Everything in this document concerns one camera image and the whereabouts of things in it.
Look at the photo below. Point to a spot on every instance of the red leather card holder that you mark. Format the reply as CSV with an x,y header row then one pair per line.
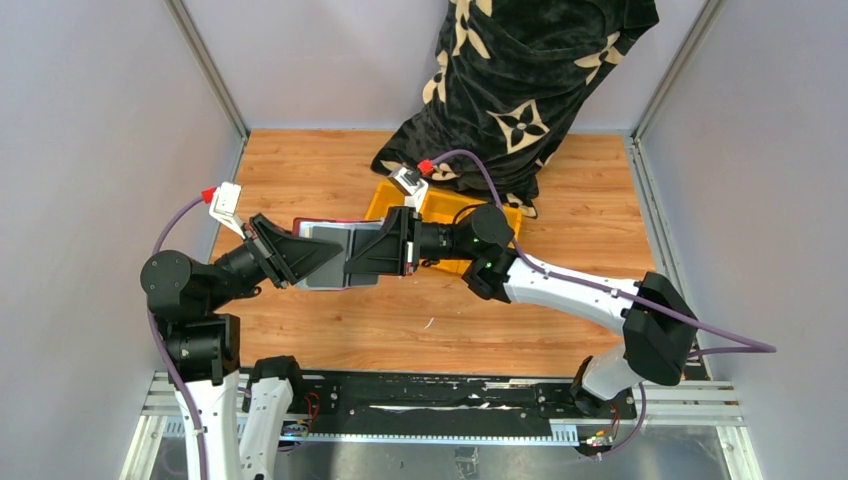
x,y
318,228

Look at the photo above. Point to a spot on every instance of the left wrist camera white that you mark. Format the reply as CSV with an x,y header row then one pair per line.
x,y
222,204

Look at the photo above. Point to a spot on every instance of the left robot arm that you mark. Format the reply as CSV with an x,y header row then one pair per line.
x,y
201,346

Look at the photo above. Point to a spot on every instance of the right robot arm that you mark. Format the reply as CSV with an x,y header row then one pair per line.
x,y
655,323

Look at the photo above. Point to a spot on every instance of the black floral blanket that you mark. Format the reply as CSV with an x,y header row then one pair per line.
x,y
511,79

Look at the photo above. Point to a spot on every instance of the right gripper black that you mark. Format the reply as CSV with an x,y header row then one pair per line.
x,y
396,250

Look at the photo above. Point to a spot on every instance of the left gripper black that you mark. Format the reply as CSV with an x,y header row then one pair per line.
x,y
293,255

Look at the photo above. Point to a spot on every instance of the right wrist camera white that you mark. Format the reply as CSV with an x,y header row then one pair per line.
x,y
411,184

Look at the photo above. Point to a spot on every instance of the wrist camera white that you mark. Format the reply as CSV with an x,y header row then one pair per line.
x,y
222,204
411,184

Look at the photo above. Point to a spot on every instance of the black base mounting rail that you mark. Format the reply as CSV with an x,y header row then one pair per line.
x,y
467,409

